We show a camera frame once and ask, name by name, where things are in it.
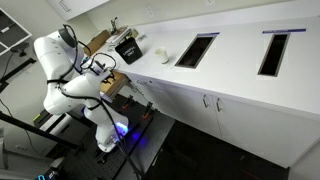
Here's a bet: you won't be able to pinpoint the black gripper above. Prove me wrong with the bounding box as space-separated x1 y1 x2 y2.
105 69 117 84

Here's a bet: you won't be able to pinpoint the open wooden drawer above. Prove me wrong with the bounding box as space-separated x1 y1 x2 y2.
99 70 129 104

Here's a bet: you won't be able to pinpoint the black landfill bin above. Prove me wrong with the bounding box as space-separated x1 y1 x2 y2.
114 36 144 65

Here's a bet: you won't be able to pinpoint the black clamp orange tip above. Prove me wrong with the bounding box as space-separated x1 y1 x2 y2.
121 94 134 111
141 101 154 120

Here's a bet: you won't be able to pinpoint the brown cardboard box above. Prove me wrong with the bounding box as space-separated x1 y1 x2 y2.
83 29 111 56

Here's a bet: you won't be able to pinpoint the small dark upright item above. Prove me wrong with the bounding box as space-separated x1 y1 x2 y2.
110 17 120 34

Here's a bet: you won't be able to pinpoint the white paper cup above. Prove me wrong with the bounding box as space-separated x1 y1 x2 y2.
153 47 170 65

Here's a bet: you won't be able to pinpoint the black breadboard robot table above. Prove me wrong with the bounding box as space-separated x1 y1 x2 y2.
49 94 176 180

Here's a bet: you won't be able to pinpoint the controller box coloured labels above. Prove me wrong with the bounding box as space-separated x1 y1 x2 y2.
32 111 73 135

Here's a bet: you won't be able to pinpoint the white upper cabinet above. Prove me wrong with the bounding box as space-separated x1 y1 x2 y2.
45 0 109 22

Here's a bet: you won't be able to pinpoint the black diagonal metal bar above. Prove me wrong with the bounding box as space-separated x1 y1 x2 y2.
0 111 80 150

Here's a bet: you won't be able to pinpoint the white framed dark panel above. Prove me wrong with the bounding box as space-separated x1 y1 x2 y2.
0 8 33 57

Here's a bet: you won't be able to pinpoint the dark device blue light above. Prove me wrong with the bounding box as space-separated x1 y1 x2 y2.
33 166 64 180

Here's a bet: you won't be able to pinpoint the white counter cabinet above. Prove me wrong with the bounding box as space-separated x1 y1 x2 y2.
72 0 320 169

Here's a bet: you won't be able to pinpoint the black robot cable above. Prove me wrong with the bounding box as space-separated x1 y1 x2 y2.
96 98 148 180

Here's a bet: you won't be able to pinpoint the black camera stand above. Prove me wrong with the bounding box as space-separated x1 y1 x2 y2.
0 49 37 93

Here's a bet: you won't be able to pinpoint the black camera on stand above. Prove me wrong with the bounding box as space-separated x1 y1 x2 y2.
9 42 30 54

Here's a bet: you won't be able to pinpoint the metal cabinet door handle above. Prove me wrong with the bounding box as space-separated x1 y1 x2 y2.
215 97 223 113
202 93 210 109

